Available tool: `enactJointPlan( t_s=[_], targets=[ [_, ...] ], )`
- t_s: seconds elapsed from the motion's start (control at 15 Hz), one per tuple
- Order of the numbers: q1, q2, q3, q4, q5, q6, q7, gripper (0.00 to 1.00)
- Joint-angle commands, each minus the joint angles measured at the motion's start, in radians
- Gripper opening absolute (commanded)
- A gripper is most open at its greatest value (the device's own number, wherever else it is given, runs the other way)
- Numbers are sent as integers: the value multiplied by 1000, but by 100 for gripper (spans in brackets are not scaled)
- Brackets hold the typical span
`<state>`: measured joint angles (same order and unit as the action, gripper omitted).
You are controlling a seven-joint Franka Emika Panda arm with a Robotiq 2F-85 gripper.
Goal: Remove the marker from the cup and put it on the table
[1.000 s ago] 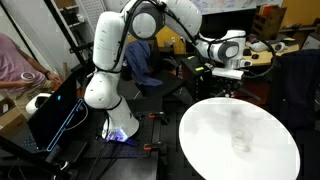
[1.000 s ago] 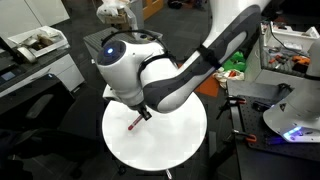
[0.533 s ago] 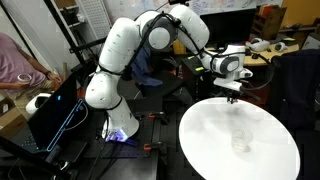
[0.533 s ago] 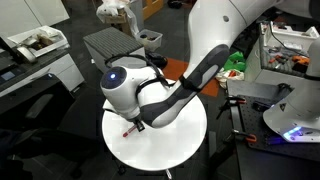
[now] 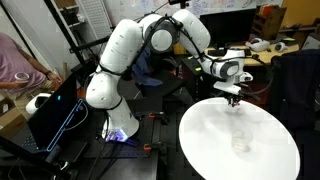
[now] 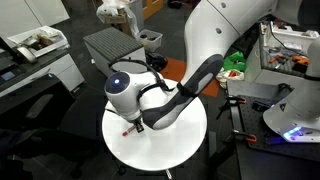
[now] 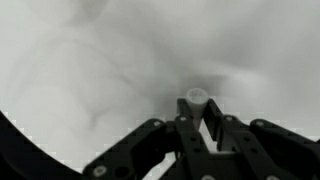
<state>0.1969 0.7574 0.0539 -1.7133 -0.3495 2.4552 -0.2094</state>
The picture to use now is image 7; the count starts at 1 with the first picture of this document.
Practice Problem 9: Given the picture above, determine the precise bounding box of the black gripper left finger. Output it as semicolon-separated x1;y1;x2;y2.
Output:
81;97;212;180

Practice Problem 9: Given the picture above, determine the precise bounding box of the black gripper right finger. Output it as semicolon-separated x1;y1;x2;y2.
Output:
203;98;320;180

